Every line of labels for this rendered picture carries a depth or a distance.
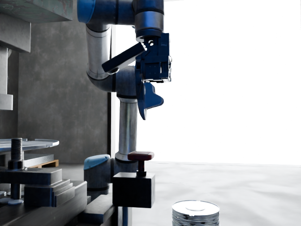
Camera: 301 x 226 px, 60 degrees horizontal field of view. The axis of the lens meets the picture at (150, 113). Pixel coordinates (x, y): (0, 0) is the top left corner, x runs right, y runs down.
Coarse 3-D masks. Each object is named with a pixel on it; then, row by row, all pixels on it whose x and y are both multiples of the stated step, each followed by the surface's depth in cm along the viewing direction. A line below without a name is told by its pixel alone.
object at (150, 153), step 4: (132, 152) 63; (136, 152) 63; (140, 152) 64; (144, 152) 64; (148, 152) 64; (152, 152) 65; (128, 156) 62; (132, 156) 61; (136, 156) 61; (140, 156) 61; (144, 156) 61; (148, 156) 61; (152, 156) 62; (132, 160) 61; (136, 160) 61; (140, 160) 61; (144, 160) 61; (148, 160) 61; (140, 164) 63; (144, 164) 64; (140, 168) 63; (144, 168) 64
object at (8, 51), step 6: (0, 48) 53; (6, 48) 54; (0, 54) 53; (6, 54) 54; (0, 60) 53; (6, 60) 54; (0, 66) 53; (6, 66) 54; (0, 72) 53; (6, 72) 54; (0, 78) 53; (6, 78) 54; (0, 84) 53; (6, 84) 54; (0, 90) 53; (6, 90) 54
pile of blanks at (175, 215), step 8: (176, 216) 154; (184, 216) 150; (192, 216) 148; (208, 216) 148; (216, 216) 154; (176, 224) 154; (184, 224) 149; (192, 224) 148; (200, 224) 147; (208, 224) 148; (216, 224) 151
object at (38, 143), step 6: (0, 144) 56; (6, 144) 57; (24, 144) 62; (30, 144) 62; (36, 144) 62; (42, 144) 55; (48, 144) 62; (54, 144) 60; (0, 150) 48; (6, 150) 49
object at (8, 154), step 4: (0, 152) 53; (4, 152) 54; (8, 152) 55; (0, 156) 57; (4, 156) 57; (8, 156) 58; (0, 160) 57; (4, 160) 57; (8, 160) 58; (0, 164) 57; (4, 164) 57
